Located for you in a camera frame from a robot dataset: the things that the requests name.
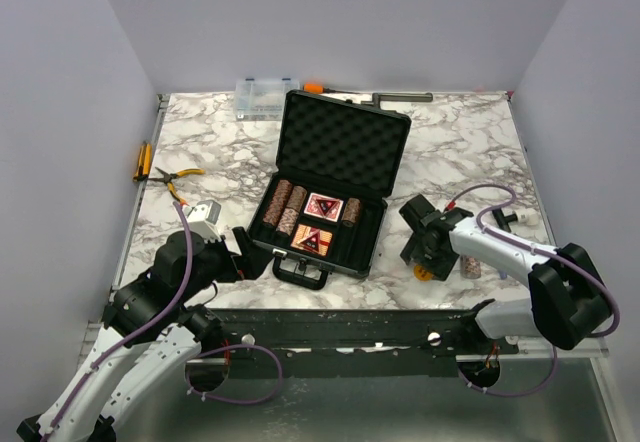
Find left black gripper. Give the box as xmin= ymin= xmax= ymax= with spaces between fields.
xmin=178 ymin=225 xmax=274 ymax=303

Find yellow big blind button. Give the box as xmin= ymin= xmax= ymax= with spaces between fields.
xmin=413 ymin=265 xmax=433 ymax=281

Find all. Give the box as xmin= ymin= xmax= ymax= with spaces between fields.
xmin=316 ymin=197 xmax=337 ymax=217
xmin=299 ymin=230 xmax=322 ymax=253

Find black foam-lined carrying case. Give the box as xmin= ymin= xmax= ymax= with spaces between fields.
xmin=247 ymin=90 xmax=411 ymax=290

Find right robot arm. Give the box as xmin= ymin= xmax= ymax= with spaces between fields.
xmin=400 ymin=205 xmax=614 ymax=354

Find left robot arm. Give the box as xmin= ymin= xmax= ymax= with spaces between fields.
xmin=17 ymin=228 xmax=272 ymax=441

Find front poker chip stack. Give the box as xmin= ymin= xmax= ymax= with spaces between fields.
xmin=276 ymin=207 xmax=299 ymax=236

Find orange playing card deck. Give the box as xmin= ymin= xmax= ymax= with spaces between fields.
xmin=291 ymin=224 xmax=333 ymax=257

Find tall poker chip stack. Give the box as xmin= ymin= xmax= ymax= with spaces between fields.
xmin=263 ymin=180 xmax=293 ymax=227

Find middle poker chip stack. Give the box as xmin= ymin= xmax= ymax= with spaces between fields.
xmin=286 ymin=185 xmax=307 ymax=212

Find red playing card deck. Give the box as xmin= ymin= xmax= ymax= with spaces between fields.
xmin=303 ymin=192 xmax=344 ymax=223

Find yellow black utility knife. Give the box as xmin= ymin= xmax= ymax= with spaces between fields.
xmin=132 ymin=141 xmax=152 ymax=182

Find clear plastic organizer box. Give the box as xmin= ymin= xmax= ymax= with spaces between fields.
xmin=234 ymin=78 xmax=301 ymax=120

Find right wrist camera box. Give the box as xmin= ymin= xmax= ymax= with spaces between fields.
xmin=399 ymin=194 xmax=443 ymax=234

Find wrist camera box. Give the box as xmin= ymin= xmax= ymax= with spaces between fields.
xmin=399 ymin=194 xmax=443 ymax=234
xmin=183 ymin=200 xmax=222 ymax=242

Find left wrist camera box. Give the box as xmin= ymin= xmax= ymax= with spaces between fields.
xmin=183 ymin=200 xmax=222 ymax=242

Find black metal base rail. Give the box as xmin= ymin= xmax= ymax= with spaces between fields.
xmin=200 ymin=309 xmax=518 ymax=379

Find yellow handled pliers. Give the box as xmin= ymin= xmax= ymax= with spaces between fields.
xmin=148 ymin=167 xmax=206 ymax=206

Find grey metal t-handle bar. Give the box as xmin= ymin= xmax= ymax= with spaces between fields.
xmin=359 ymin=92 xmax=434 ymax=111

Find orange handled screwdriver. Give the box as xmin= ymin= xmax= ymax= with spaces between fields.
xmin=302 ymin=82 xmax=358 ymax=95

